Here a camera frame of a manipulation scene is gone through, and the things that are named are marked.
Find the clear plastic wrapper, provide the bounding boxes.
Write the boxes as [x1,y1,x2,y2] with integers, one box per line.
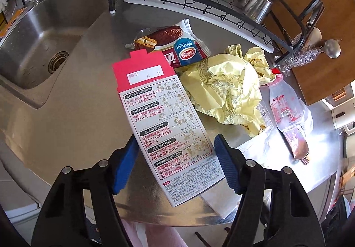
[236,97,314,170]

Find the stainless steel cup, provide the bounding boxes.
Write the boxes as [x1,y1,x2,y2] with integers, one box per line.
[240,0,273,25]

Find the small yellow paper wrapper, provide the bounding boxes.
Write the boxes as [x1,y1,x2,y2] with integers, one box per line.
[224,45,278,86]

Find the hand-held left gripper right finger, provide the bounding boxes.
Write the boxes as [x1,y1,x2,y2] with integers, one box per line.
[214,133,325,247]

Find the metal ladle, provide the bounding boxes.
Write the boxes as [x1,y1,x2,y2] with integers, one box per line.
[316,39,341,59]

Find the black wire dish rack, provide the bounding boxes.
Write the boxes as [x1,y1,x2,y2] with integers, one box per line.
[107,0,310,53]

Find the stainless steel sink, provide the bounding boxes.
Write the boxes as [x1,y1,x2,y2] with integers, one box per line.
[0,0,112,110]

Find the white paper towel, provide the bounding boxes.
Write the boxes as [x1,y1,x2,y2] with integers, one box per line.
[201,180,273,220]

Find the large yellow paper wrapper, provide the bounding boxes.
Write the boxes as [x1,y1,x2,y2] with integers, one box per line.
[177,53,267,138]

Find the chocolate wafer snack wrapper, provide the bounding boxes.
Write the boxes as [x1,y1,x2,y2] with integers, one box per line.
[125,19,212,70]

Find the pink and white medicine box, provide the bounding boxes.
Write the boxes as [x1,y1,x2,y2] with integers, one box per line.
[112,50,226,208]

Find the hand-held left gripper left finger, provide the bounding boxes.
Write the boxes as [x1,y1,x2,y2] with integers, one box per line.
[30,135,140,247]

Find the pink fleece pants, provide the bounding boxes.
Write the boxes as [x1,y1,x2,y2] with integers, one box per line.
[121,219,192,247]

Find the crushed plastic bottle red cap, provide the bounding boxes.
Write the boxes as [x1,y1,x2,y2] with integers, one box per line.
[268,68,310,166]

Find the cut glass utensil holder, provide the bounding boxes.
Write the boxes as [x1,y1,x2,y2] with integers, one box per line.
[282,32,320,71]

